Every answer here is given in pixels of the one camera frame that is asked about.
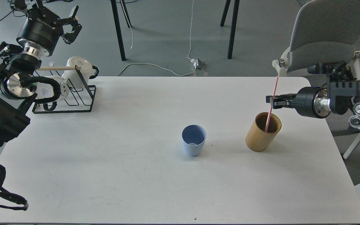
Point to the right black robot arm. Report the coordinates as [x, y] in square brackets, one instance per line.
[340, 93]

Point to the black wire mug rack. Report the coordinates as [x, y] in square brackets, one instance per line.
[73, 98]

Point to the black table leg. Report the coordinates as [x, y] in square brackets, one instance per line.
[233, 24]
[118, 26]

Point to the bamboo cylinder holder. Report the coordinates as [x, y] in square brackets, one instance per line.
[258, 139]

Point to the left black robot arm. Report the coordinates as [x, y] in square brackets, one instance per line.
[19, 88]

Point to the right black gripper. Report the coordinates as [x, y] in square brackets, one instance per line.
[308, 102]

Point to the blue plastic cup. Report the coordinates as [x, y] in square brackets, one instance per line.
[193, 139]

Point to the white power plug adapter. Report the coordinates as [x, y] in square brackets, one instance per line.
[198, 64]

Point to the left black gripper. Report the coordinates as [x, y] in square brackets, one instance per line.
[39, 27]

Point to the black table leg left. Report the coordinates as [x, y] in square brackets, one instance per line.
[118, 26]

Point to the black table leg right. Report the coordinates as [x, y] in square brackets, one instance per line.
[233, 24]

